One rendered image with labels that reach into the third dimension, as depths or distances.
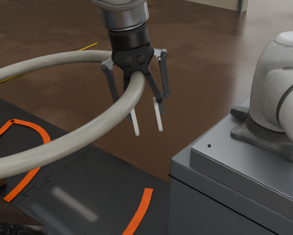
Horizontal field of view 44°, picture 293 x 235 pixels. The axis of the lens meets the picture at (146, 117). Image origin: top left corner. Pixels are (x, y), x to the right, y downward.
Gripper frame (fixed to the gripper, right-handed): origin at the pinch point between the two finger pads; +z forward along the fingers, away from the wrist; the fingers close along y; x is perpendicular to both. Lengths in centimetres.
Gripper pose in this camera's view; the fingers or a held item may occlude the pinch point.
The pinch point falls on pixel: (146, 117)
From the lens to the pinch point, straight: 77.9
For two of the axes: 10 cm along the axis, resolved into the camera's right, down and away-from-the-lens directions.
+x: 0.8, 4.8, -8.7
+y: -9.8, 2.0, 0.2
